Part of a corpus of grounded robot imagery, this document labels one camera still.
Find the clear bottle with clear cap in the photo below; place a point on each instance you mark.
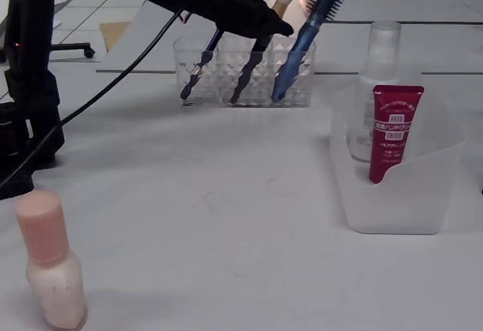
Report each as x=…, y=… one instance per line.
x=383, y=44

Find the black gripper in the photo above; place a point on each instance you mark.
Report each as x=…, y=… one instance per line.
x=253, y=17

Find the brown cardboard piece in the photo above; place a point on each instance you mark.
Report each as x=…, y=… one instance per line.
x=113, y=35

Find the frosted white plastic bin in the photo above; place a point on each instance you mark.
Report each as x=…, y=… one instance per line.
x=396, y=210

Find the dark thin cosmetic pencil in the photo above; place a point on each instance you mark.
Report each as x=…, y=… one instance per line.
x=205, y=57

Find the clear faceted acrylic organizer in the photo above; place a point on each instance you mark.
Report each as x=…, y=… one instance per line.
x=264, y=89

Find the red hand cream tube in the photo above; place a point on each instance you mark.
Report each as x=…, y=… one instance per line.
x=392, y=138

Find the pink bottle with pink cap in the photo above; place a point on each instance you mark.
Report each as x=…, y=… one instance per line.
x=49, y=289

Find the blue round hairbrush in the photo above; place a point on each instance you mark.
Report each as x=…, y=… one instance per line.
x=305, y=37

